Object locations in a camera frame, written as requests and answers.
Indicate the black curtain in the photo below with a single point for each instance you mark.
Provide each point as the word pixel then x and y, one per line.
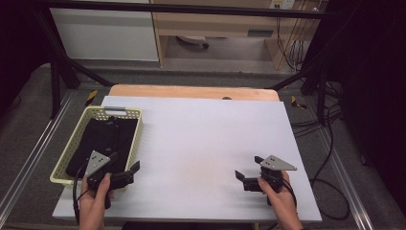
pixel 19 41
pixel 373 80

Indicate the light wooden desk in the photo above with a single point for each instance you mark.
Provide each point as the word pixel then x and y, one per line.
pixel 217 24

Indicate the white power strip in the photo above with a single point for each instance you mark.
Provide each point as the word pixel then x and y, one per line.
pixel 282 4

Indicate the black garment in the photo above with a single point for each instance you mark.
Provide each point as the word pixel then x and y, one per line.
pixel 102 140

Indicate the white chair base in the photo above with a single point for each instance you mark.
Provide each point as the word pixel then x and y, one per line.
pixel 193 40

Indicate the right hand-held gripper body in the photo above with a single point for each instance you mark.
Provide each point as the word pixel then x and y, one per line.
pixel 274 166

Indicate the yellow black tape strip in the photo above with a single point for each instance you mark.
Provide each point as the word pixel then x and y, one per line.
pixel 297 103
pixel 91 97

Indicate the wooden table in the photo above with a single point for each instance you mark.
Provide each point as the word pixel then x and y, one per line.
pixel 191 92

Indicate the person's left hand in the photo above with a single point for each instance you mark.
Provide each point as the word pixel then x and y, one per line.
pixel 92 207

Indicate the aluminium floor rail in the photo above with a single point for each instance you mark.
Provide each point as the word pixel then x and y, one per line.
pixel 346 179
pixel 35 150

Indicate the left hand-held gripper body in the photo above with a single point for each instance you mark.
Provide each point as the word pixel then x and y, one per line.
pixel 97 161

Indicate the black metal frame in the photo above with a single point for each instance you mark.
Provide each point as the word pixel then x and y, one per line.
pixel 178 9

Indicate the white cabinet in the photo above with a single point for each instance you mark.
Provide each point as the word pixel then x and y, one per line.
pixel 105 35

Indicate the white board sheet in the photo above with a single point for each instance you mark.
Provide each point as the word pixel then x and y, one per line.
pixel 191 143

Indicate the person's right hand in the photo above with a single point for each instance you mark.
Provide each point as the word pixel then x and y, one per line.
pixel 284 207

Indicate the pale yellow perforated plastic basket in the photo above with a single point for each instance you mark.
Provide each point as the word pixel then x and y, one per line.
pixel 72 143

